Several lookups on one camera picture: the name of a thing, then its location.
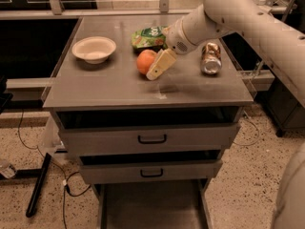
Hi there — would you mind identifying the green chip bag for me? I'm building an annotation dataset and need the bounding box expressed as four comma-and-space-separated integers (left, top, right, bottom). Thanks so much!
131, 26, 167, 52

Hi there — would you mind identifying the grey drawer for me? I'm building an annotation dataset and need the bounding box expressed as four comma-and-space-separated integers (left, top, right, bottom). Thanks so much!
96, 180, 213, 229
80, 150, 222, 184
56, 106, 241, 156

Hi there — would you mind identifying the white cable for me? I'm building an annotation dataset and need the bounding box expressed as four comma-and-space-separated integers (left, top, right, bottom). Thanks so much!
233, 110, 261, 147

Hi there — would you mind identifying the grey middle drawer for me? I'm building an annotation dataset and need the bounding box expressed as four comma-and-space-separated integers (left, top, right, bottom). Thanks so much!
80, 150, 222, 184

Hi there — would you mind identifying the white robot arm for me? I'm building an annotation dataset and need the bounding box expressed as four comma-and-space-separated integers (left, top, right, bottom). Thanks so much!
147, 0, 305, 229

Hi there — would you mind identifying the grey bottom drawer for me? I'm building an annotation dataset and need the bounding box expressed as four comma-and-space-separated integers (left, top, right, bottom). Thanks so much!
96, 180, 213, 229

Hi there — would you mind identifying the black metal bar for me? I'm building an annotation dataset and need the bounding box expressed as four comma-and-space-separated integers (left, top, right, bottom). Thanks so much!
26, 154, 51, 218

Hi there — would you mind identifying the white paper bowl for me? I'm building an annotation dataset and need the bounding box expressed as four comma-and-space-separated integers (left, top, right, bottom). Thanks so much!
71, 36, 116, 64

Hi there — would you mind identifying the orange fruit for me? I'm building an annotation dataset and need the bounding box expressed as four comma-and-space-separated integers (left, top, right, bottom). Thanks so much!
136, 50, 157, 74

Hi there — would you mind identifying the grey top drawer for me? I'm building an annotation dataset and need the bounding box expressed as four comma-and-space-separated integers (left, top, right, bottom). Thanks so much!
56, 106, 241, 156

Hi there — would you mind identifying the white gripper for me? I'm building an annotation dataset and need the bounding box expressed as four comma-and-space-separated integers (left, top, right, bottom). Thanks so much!
146, 18, 197, 80

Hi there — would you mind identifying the crushed metal can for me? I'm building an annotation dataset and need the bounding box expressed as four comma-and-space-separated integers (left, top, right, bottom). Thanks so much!
200, 42, 222, 75

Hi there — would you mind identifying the grey drawer cabinet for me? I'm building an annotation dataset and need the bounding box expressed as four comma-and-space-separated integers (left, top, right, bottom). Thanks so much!
42, 14, 254, 229

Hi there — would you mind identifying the black floor cable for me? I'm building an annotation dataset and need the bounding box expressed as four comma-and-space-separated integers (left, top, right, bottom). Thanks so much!
17, 110, 92, 229

